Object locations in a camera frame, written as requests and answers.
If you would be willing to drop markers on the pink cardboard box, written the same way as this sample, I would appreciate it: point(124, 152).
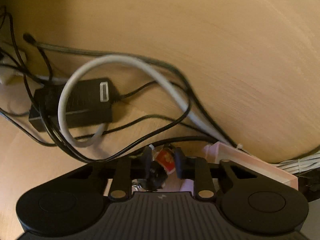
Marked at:
point(219, 151)

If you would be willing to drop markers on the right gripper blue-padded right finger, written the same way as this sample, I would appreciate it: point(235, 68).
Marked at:
point(198, 170)

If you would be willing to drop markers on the red black doll keychain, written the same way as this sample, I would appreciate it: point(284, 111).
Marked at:
point(162, 165)

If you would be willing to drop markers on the black power adapter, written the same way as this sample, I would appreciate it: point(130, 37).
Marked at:
point(90, 102)

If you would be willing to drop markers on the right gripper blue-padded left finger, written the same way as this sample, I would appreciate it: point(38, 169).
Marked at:
point(127, 170)

